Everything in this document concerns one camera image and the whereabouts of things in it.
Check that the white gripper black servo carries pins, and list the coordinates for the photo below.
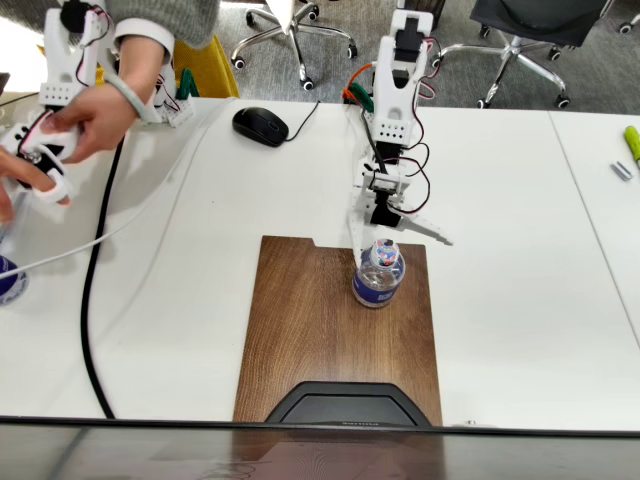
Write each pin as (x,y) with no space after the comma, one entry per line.
(384,214)

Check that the blue label water bottle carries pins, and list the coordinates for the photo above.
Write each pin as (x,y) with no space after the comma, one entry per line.
(377,290)

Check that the white leader arm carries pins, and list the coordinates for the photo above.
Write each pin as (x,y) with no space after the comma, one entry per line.
(65,65)

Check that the person's left forearm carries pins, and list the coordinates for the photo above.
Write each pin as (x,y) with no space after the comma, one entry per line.
(145,55)

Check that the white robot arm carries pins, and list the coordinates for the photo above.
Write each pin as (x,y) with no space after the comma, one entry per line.
(395,120)

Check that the person's left hand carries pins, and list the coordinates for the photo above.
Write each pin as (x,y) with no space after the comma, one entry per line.
(100,115)

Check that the person's right hand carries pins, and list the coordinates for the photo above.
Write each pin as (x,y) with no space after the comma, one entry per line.
(12,172)

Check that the brown wooden board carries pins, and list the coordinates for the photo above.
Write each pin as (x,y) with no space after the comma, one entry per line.
(310,325)

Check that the green table clamp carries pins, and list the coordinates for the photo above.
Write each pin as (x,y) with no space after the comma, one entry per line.
(360,96)
(187,85)

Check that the black computer mouse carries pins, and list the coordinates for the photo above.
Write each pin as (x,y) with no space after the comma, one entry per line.
(260,125)

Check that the black bin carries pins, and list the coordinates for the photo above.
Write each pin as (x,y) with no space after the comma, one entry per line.
(438,9)

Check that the yellow skirt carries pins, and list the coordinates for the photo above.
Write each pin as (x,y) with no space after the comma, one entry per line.
(215,70)

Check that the small grey metal piece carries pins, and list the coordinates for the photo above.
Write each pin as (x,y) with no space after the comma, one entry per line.
(622,171)

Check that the black Philips monitor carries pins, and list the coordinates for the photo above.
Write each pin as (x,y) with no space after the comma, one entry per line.
(320,455)

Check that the green marker pen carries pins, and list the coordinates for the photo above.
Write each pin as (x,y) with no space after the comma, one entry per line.
(632,142)

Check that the black seat office chair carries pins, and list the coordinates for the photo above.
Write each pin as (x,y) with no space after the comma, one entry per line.
(540,15)

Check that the office chair caster leg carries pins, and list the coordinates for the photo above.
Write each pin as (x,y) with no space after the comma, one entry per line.
(626,27)

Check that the blue and white cup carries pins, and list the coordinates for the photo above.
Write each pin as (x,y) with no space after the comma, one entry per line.
(10,282)

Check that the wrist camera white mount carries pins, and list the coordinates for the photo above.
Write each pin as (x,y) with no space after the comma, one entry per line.
(387,182)

